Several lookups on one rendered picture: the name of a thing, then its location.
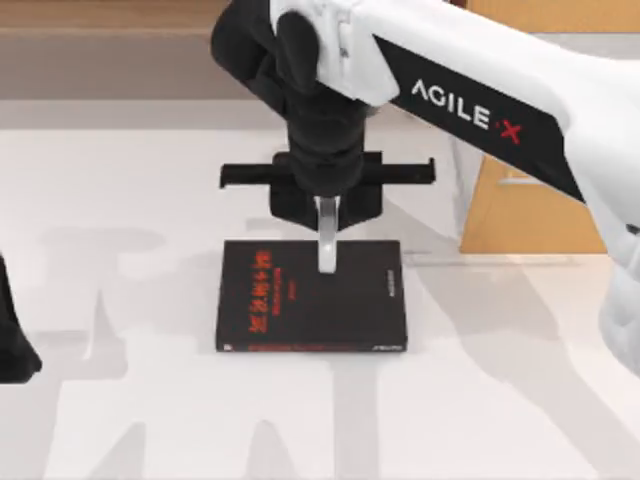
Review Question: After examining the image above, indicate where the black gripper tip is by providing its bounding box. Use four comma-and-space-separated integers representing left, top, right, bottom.
0, 255, 43, 385

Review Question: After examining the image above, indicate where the light wooden cabinet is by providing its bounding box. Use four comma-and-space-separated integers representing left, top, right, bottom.
459, 154, 609, 255

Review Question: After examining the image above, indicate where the black book with red lettering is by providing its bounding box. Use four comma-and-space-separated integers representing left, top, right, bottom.
215, 239, 409, 354

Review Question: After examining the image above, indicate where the brown wooden cupboard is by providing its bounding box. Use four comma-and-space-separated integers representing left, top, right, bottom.
0, 0, 227, 101

